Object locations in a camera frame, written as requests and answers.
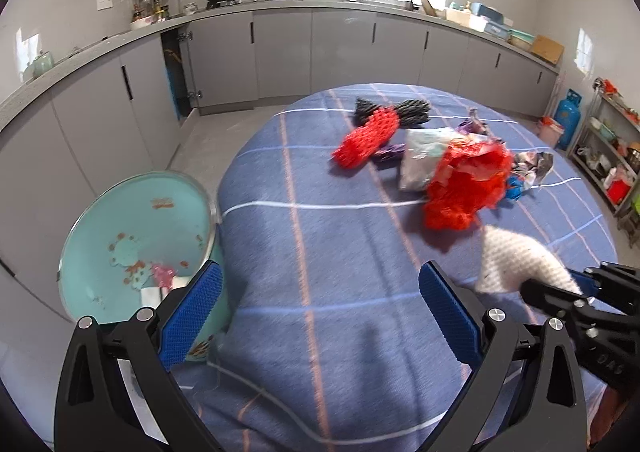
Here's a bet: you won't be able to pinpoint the plaid cloth rag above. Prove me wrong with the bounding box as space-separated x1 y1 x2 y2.
456 108 554 201

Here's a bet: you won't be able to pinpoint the red plastic bag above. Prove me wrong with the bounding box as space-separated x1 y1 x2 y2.
423 139 513 231

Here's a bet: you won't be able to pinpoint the white printed plastic bag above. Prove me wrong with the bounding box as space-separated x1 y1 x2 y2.
399 128 464 192

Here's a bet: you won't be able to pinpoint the white sponge black stripe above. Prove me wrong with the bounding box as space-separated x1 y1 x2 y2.
140 276 190 309

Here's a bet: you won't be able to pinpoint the teal metal trash bin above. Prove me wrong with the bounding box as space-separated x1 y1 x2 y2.
56 170 232 364

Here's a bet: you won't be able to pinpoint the grey kitchen cabinets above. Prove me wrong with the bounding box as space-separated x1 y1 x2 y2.
0 0 561 283

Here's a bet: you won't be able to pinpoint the metal storage shelf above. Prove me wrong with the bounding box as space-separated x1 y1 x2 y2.
568 77 639 218

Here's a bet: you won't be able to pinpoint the red white bucket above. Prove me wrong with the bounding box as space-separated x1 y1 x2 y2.
537 116 564 149

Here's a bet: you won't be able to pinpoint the blue gas cylinder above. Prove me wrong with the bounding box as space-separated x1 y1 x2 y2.
553 89 582 149

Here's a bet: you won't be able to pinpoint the blue plaid tablecloth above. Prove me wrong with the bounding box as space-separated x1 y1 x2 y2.
175 83 616 451

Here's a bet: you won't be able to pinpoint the purple wrapper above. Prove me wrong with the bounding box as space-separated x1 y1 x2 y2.
371 143 406 165

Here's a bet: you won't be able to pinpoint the black foam fruit net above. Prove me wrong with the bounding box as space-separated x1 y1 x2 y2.
354 97 432 129

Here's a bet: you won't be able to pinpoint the red foam fruit net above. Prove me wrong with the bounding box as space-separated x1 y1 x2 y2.
332 107 399 169

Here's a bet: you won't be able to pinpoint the green kettle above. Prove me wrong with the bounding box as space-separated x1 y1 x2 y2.
32 51 54 79

